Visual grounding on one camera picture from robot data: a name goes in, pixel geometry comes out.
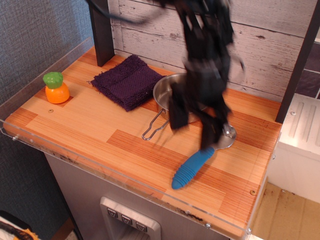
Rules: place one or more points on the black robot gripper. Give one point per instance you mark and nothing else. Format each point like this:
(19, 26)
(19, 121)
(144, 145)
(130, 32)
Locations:
(202, 95)

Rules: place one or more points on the blue handled metal spoon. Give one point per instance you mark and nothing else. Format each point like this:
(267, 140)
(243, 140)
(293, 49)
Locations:
(188, 170)

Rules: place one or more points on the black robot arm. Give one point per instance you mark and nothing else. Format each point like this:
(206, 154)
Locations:
(207, 33)

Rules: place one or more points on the orange toy carrot green top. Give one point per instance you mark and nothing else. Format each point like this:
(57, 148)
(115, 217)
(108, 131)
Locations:
(56, 90)

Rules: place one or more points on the stainless steel pan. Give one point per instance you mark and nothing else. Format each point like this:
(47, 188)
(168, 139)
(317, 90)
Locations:
(162, 92)

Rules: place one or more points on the purple knitted cloth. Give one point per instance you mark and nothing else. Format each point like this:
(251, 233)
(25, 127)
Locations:
(129, 84)

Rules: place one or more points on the white cabinet at right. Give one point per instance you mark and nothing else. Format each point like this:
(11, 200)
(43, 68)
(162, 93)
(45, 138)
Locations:
(295, 163)

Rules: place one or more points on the silver dispenser button panel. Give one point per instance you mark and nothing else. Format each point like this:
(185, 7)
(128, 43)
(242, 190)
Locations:
(127, 220)

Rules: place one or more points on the grey toy fridge cabinet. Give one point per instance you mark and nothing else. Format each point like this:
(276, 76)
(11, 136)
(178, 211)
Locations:
(83, 192)

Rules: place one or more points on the yellow cloth bottom left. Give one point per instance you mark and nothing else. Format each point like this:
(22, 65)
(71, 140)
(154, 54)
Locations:
(25, 234)

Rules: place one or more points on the dark left upright post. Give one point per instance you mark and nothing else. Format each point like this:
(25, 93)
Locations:
(102, 30)

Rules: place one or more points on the dark upright post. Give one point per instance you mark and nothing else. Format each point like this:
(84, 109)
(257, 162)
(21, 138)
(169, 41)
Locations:
(102, 30)
(302, 58)

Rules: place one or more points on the dark right upright post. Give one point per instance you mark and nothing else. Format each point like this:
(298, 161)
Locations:
(302, 58)

